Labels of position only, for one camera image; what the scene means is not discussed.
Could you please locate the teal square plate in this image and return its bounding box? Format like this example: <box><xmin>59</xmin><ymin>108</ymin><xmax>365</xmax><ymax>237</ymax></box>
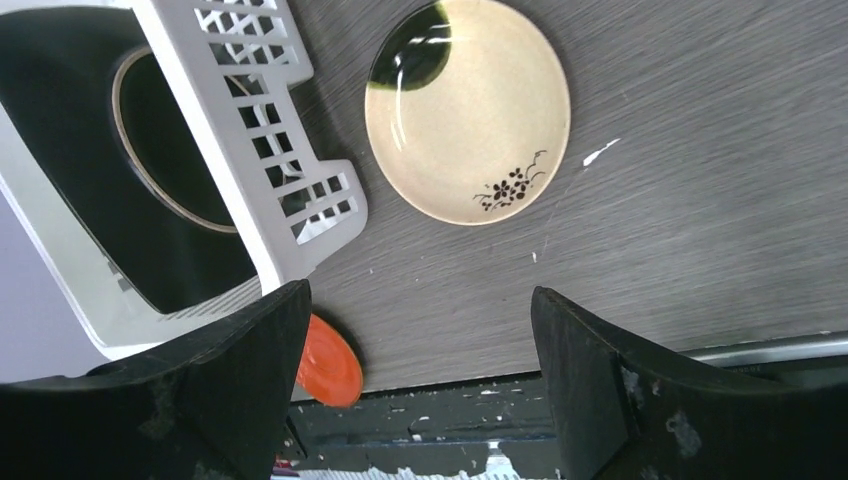
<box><xmin>1</xmin><ymin>7</ymin><xmax>256</xmax><ymax>314</ymax></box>

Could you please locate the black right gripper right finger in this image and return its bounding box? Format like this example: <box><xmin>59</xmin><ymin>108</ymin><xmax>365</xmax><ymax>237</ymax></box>
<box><xmin>531</xmin><ymin>287</ymin><xmax>847</xmax><ymax>479</ymax></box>

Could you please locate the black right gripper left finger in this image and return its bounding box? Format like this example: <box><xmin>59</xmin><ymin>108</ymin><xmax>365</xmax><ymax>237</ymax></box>
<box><xmin>1</xmin><ymin>280</ymin><xmax>312</xmax><ymax>479</ymax></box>

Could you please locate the white plastic dish rack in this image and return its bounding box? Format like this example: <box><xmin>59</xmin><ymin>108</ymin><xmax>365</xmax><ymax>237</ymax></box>
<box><xmin>1</xmin><ymin>1</ymin><xmax>368</xmax><ymax>360</ymax></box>

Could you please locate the orange red bowl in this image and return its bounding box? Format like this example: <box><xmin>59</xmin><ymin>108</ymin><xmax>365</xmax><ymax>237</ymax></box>
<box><xmin>296</xmin><ymin>314</ymin><xmax>364</xmax><ymax>408</ymax></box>

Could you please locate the white patterned bowl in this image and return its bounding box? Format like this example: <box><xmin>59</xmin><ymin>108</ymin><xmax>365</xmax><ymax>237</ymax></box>
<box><xmin>364</xmin><ymin>1</ymin><xmax>571</xmax><ymax>226</ymax></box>

